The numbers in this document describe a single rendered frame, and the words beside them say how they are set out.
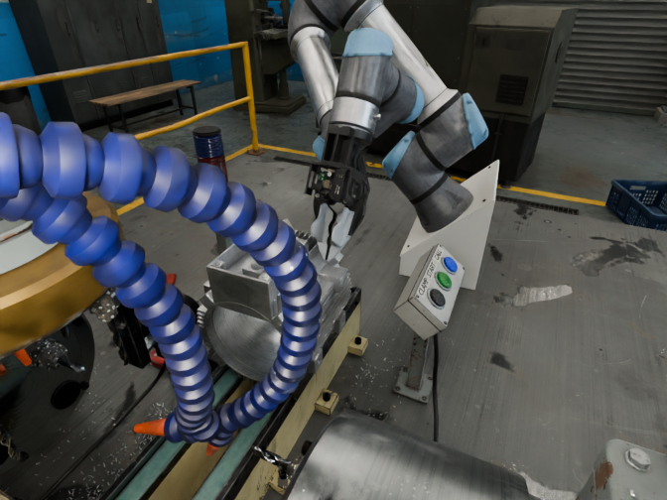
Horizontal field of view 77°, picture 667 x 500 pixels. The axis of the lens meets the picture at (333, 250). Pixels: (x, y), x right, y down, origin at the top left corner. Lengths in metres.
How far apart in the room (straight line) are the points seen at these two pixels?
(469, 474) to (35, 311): 0.32
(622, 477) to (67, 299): 0.41
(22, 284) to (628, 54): 7.05
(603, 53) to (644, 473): 6.79
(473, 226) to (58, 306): 0.92
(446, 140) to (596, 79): 6.15
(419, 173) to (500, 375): 0.49
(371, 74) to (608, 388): 0.75
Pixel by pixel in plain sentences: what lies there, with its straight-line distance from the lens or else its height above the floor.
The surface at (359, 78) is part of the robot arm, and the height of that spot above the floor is 1.36.
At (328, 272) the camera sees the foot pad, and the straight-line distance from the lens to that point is 0.69.
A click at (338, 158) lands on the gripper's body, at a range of 0.66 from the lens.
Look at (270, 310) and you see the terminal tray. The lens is 0.58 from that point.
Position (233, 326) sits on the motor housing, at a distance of 0.74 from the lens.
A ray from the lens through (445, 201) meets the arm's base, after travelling 1.07.
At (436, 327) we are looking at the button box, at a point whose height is 1.04.
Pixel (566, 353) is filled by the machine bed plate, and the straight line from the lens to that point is 1.06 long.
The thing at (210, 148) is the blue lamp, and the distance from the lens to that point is 0.94.
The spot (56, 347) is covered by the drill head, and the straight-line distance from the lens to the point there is 0.67.
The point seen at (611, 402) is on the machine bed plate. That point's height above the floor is 0.80.
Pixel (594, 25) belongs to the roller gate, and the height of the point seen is 1.05.
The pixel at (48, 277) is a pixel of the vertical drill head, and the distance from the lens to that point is 0.29.
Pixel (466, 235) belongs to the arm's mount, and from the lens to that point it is 1.07.
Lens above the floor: 1.47
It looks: 32 degrees down
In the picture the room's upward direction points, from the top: straight up
